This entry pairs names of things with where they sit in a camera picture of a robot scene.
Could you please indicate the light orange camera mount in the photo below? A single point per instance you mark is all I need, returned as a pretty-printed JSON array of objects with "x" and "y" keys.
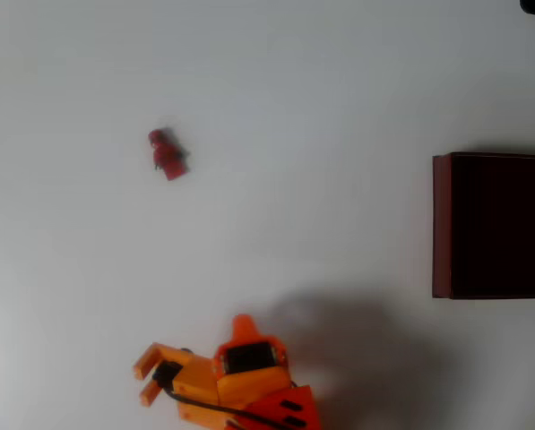
[{"x": 195, "y": 380}]

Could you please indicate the dark red open box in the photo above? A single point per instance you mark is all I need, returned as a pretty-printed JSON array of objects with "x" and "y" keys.
[{"x": 495, "y": 224}]

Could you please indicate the small red toy piece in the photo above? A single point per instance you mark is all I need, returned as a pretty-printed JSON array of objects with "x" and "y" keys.
[{"x": 170, "y": 159}]

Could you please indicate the orange gripper with servo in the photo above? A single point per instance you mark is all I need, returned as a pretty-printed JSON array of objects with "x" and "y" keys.
[{"x": 248, "y": 356}]

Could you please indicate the black camera module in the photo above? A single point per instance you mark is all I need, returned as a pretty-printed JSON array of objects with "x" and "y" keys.
[{"x": 167, "y": 374}]

